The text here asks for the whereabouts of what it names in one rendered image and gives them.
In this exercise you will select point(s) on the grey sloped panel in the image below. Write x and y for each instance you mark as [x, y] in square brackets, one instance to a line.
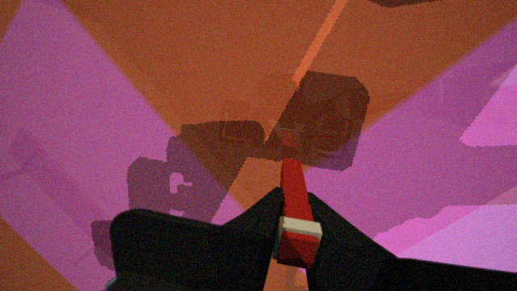
[108, 284]

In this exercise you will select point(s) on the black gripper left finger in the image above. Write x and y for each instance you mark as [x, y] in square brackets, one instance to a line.
[198, 254]

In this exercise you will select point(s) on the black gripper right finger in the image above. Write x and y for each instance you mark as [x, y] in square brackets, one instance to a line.
[349, 260]

